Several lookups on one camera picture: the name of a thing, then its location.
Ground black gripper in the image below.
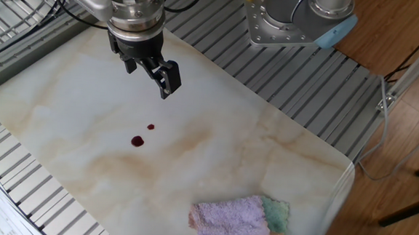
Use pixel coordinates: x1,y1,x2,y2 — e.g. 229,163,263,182
103,27,185,101

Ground purple fluffy cloth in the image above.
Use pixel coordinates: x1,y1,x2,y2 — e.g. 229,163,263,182
187,191,273,235

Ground green fluffy cloth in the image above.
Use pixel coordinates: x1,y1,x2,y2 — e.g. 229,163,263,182
258,196,291,235

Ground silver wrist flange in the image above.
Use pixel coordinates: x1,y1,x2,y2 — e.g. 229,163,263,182
104,0,167,44

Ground marble pattern board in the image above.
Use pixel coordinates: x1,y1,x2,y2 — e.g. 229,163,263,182
0,19,364,235

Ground black stand legs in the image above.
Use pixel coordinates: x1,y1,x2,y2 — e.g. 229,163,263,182
377,155,419,230

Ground black table cables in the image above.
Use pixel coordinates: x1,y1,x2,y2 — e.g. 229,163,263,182
0,0,111,74

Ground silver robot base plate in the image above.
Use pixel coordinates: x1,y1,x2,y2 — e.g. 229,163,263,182
241,0,329,51

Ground grey cable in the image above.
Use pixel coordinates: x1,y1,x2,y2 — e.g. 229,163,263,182
353,74,419,184

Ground black floor cable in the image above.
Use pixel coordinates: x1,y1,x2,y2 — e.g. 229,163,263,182
382,11,419,84

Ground aluminium frame post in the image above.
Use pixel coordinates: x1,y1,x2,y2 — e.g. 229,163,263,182
375,18,419,115

